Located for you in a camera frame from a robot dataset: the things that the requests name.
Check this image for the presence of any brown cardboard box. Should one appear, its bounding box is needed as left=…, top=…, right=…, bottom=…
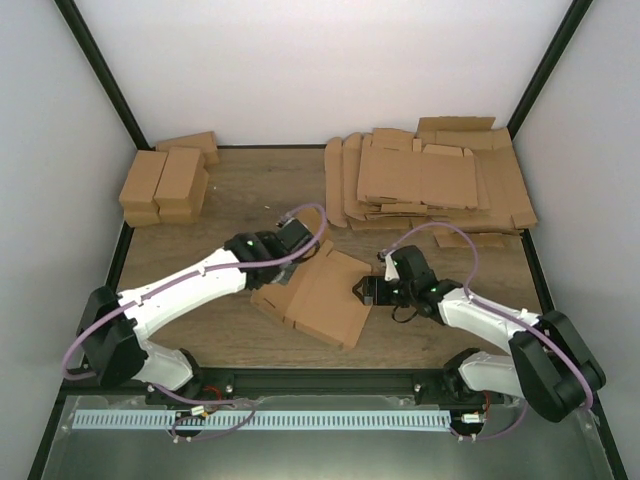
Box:
left=250, top=229, right=372, bottom=350

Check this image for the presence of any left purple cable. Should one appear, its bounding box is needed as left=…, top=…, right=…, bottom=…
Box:
left=60, top=202, right=330, bottom=384

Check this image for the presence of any top flat cardboard sheet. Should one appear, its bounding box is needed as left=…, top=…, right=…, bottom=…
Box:
left=357, top=141, right=479, bottom=209

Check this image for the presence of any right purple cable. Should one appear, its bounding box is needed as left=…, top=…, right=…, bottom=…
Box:
left=378, top=222, right=596, bottom=414

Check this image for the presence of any folded box top right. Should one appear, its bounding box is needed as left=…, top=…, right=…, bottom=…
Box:
left=154, top=147, right=204, bottom=208

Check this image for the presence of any left black frame post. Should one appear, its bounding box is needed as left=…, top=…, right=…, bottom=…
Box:
left=54, top=0, right=152, bottom=150

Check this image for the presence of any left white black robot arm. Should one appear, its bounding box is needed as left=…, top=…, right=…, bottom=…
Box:
left=77, top=218, right=319, bottom=404

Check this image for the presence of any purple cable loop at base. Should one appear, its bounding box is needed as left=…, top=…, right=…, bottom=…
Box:
left=170, top=390, right=264, bottom=446

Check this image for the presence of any black frame post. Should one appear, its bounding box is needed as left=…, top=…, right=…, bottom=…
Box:
left=54, top=0, right=152, bottom=150
left=507, top=0, right=593, bottom=139

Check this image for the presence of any right black frame post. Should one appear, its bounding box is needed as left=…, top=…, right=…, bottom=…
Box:
left=507, top=0, right=593, bottom=139

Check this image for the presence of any light blue slotted cable duct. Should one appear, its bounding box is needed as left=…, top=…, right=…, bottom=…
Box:
left=72, top=409, right=451, bottom=432

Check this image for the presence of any folded box at back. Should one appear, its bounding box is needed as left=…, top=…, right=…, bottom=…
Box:
left=155, top=131, right=220, bottom=166

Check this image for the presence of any folded box top left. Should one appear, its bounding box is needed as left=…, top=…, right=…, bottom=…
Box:
left=119, top=150, right=167, bottom=212

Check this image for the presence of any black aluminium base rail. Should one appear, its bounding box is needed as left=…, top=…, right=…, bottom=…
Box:
left=144, top=367, right=511, bottom=406

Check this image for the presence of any folded box bottom right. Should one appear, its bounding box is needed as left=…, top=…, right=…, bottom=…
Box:
left=159, top=169, right=209, bottom=224

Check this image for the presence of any folded box bottom left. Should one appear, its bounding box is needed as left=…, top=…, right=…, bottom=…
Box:
left=124, top=209, right=161, bottom=228

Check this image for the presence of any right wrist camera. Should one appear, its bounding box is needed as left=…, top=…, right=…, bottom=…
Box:
left=378, top=251, right=400, bottom=282

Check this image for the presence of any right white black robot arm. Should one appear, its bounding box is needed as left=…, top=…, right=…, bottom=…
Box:
left=352, top=245, right=606, bottom=423

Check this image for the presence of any stack of flat cardboard sheets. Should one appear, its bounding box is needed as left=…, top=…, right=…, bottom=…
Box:
left=324, top=116, right=537, bottom=248

